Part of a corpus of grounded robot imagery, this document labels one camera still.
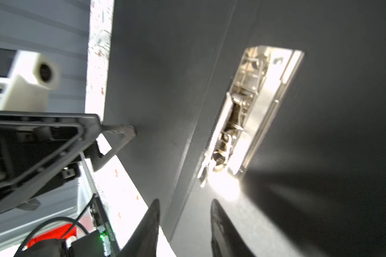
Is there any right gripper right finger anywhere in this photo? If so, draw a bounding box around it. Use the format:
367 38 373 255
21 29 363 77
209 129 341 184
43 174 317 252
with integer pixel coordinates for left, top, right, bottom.
210 199 255 257

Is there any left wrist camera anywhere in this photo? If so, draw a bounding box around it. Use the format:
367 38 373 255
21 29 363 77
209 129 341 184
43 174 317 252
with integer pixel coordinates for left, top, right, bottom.
0 48 61 112

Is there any floral table mat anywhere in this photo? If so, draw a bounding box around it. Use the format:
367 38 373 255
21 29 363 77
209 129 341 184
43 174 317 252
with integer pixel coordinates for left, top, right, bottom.
83 0 178 257

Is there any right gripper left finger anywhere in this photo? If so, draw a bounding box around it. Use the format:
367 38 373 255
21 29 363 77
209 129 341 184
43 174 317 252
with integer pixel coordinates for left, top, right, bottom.
118 199 160 257

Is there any black clip folder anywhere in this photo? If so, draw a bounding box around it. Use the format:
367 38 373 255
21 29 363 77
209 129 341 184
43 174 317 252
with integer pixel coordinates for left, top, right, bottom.
104 1 386 257

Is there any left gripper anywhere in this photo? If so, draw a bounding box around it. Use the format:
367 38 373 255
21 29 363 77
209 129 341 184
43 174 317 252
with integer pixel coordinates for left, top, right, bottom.
0 110 137 217

